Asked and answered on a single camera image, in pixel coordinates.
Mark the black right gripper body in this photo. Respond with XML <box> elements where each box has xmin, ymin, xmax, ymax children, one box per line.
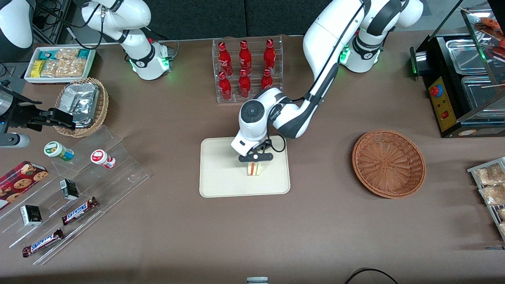
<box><xmin>5</xmin><ymin>96</ymin><xmax>52</xmax><ymax>131</ymax></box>

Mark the cream plastic serving tray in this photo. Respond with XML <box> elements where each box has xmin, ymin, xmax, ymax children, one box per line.
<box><xmin>199</xmin><ymin>135</ymin><xmax>291</xmax><ymax>198</ymax></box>

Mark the tan wicker basket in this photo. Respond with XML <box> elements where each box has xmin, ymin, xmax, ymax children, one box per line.
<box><xmin>54</xmin><ymin>77</ymin><xmax>109</xmax><ymax>138</ymax></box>

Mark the brown round wicker basket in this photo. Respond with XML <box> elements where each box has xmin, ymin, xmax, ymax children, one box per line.
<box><xmin>352</xmin><ymin>130</ymin><xmax>426</xmax><ymax>199</ymax></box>

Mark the tray of packaged pastries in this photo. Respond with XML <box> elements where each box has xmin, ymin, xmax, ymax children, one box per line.
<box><xmin>467</xmin><ymin>157</ymin><xmax>505</xmax><ymax>241</ymax></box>

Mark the silver foil packet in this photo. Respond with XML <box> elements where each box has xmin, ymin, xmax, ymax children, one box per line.
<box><xmin>58</xmin><ymin>82</ymin><xmax>100</xmax><ymax>128</ymax></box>

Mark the green lid yogurt cup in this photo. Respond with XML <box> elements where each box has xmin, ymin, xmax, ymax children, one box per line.
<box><xmin>44</xmin><ymin>141</ymin><xmax>75</xmax><ymax>162</ymax></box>

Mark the white rectangular snack bin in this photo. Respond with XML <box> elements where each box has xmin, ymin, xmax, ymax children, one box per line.
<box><xmin>24</xmin><ymin>47</ymin><xmax>96</xmax><ymax>84</ymax></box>

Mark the clear bag of crackers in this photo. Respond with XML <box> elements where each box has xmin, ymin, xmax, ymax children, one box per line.
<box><xmin>55</xmin><ymin>48</ymin><xmax>80</xmax><ymax>61</ymax></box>
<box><xmin>41</xmin><ymin>59</ymin><xmax>60</xmax><ymax>78</ymax></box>
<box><xmin>56</xmin><ymin>58</ymin><xmax>88</xmax><ymax>78</ymax></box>

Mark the yellow snack bar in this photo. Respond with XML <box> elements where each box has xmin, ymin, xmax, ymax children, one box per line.
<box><xmin>31</xmin><ymin>60</ymin><xmax>47</xmax><ymax>78</ymax></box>

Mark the red lid yogurt cup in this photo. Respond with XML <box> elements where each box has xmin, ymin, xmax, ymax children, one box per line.
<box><xmin>90</xmin><ymin>149</ymin><xmax>116</xmax><ymax>169</ymax></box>

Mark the red cola bottle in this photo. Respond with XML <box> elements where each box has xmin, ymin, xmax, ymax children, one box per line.
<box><xmin>218</xmin><ymin>41</ymin><xmax>232</xmax><ymax>76</ymax></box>
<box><xmin>218</xmin><ymin>71</ymin><xmax>233</xmax><ymax>101</ymax></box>
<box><xmin>264</xmin><ymin>39</ymin><xmax>277</xmax><ymax>74</ymax></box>
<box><xmin>261</xmin><ymin>68</ymin><xmax>274</xmax><ymax>91</ymax></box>
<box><xmin>238</xmin><ymin>69</ymin><xmax>252</xmax><ymax>99</ymax></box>
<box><xmin>239</xmin><ymin>40</ymin><xmax>253</xmax><ymax>75</ymax></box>

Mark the small black carton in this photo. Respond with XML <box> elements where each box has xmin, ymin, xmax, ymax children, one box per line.
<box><xmin>60</xmin><ymin>179</ymin><xmax>79</xmax><ymax>200</ymax></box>
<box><xmin>20</xmin><ymin>205</ymin><xmax>42</xmax><ymax>226</ymax></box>

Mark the red plaid cookie box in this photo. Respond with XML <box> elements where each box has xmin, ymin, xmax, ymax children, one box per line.
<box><xmin>0</xmin><ymin>161</ymin><xmax>49</xmax><ymax>211</ymax></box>

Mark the clear acrylic tiered display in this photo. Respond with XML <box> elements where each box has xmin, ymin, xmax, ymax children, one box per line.
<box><xmin>0</xmin><ymin>125</ymin><xmax>151</xmax><ymax>265</ymax></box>

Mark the brown snickers bar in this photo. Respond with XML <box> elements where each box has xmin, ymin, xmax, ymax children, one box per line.
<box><xmin>22</xmin><ymin>228</ymin><xmax>65</xmax><ymax>258</ymax></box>
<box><xmin>62</xmin><ymin>196</ymin><xmax>99</xmax><ymax>226</ymax></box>

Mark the clear acrylic bottle rack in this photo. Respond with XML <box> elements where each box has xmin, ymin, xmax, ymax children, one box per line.
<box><xmin>212</xmin><ymin>35</ymin><xmax>284</xmax><ymax>104</ymax></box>

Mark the black glass food warmer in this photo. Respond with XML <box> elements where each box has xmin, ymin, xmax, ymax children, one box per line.
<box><xmin>410</xmin><ymin>0</ymin><xmax>505</xmax><ymax>138</ymax></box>

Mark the steel warmer pan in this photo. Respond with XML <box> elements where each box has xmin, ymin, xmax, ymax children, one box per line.
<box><xmin>461</xmin><ymin>75</ymin><xmax>505</xmax><ymax>112</ymax></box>
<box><xmin>445</xmin><ymin>38</ymin><xmax>488</xmax><ymax>75</ymax></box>

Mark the red fried food skewer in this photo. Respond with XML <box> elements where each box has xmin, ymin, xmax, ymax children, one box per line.
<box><xmin>475</xmin><ymin>17</ymin><xmax>505</xmax><ymax>41</ymax></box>

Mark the black cable loop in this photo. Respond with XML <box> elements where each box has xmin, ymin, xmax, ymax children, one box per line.
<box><xmin>344</xmin><ymin>268</ymin><xmax>399</xmax><ymax>284</ymax></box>

